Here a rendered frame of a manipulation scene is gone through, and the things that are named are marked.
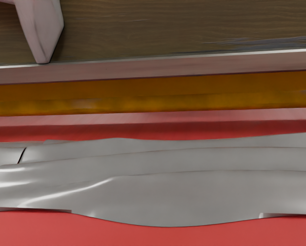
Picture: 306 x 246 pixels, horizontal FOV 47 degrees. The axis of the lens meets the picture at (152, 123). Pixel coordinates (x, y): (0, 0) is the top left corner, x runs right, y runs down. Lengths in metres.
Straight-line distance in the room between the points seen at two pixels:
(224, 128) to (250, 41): 0.05
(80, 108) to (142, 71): 0.06
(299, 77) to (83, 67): 0.11
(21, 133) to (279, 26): 0.15
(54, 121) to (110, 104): 0.04
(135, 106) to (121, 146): 0.06
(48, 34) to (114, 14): 0.04
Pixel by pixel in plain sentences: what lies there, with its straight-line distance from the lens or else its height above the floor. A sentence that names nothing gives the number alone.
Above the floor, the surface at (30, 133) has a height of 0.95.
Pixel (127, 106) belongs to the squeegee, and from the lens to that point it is 0.21.
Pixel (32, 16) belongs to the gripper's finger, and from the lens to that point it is 0.18.
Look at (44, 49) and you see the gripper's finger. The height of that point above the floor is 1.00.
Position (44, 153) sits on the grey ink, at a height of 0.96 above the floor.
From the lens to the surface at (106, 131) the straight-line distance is 0.20.
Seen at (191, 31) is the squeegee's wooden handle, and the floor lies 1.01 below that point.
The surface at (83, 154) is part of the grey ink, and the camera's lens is 0.15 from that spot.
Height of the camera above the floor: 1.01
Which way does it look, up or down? 16 degrees down
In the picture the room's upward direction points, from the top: 4 degrees counter-clockwise
